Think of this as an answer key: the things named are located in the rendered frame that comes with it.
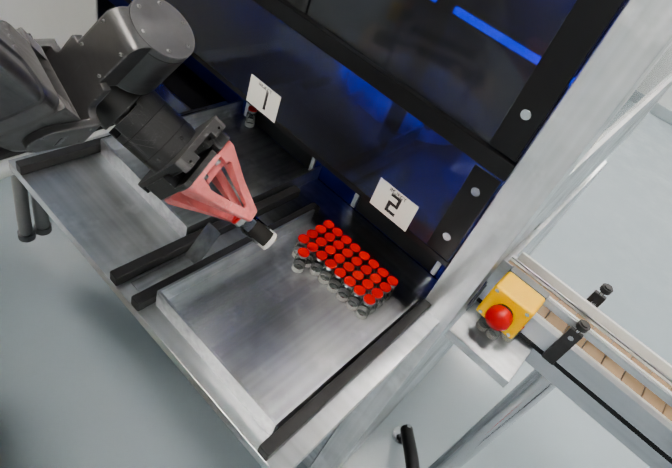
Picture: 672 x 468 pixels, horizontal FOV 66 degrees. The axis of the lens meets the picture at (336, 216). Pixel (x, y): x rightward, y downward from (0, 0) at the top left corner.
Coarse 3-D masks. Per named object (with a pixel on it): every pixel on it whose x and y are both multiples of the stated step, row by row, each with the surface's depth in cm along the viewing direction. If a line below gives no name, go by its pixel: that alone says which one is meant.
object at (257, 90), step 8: (256, 80) 100; (256, 88) 101; (264, 88) 100; (248, 96) 104; (256, 96) 102; (264, 96) 101; (272, 96) 99; (256, 104) 103; (272, 104) 100; (264, 112) 102; (272, 112) 101; (272, 120) 102
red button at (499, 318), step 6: (492, 306) 82; (498, 306) 81; (486, 312) 82; (492, 312) 80; (498, 312) 80; (504, 312) 80; (510, 312) 80; (486, 318) 82; (492, 318) 80; (498, 318) 80; (504, 318) 79; (510, 318) 80; (492, 324) 81; (498, 324) 80; (504, 324) 80; (510, 324) 80; (498, 330) 81; (504, 330) 81
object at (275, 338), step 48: (288, 240) 96; (192, 288) 82; (240, 288) 85; (288, 288) 88; (192, 336) 74; (240, 336) 78; (288, 336) 81; (336, 336) 84; (240, 384) 69; (288, 384) 75
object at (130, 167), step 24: (192, 120) 110; (240, 120) 118; (120, 144) 99; (240, 144) 112; (264, 144) 114; (120, 168) 94; (144, 168) 98; (264, 168) 108; (288, 168) 111; (144, 192) 92; (216, 192) 99; (264, 192) 98; (168, 216) 89; (192, 216) 93
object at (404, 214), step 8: (384, 184) 89; (376, 192) 91; (384, 192) 90; (392, 192) 89; (376, 200) 92; (384, 200) 91; (392, 200) 89; (408, 200) 87; (392, 208) 90; (400, 208) 89; (408, 208) 88; (416, 208) 87; (392, 216) 91; (400, 216) 90; (408, 216) 88; (400, 224) 90; (408, 224) 89
